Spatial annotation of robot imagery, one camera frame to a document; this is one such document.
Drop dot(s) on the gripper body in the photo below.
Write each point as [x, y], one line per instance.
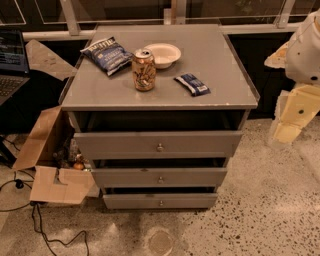
[304, 58]

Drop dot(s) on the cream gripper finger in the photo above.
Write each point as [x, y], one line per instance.
[278, 58]

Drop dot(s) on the grey bottom drawer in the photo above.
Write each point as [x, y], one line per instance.
[160, 201]

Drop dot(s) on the grey drawer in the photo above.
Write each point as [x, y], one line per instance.
[150, 145]
[158, 177]
[160, 201]

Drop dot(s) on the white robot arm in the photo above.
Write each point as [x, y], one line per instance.
[300, 57]

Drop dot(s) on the grey drawer cabinet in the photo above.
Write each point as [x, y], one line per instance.
[96, 102]

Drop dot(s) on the grey top drawer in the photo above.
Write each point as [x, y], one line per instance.
[150, 145]

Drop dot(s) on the grey middle drawer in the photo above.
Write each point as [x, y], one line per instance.
[158, 177]

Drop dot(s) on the open cardboard box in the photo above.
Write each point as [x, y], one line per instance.
[52, 183]

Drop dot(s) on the white metal railing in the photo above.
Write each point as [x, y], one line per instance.
[70, 19]

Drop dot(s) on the blue snack bar wrapper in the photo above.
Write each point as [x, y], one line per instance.
[193, 84]

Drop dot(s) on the white paper bowl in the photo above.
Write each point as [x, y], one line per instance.
[164, 54]

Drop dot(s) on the gold drink can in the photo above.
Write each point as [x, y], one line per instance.
[143, 70]

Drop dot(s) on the blue chip bag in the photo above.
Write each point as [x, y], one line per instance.
[108, 55]

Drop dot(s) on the small orange bottle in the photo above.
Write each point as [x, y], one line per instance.
[79, 162]

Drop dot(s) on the black laptop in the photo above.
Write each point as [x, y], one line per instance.
[14, 66]

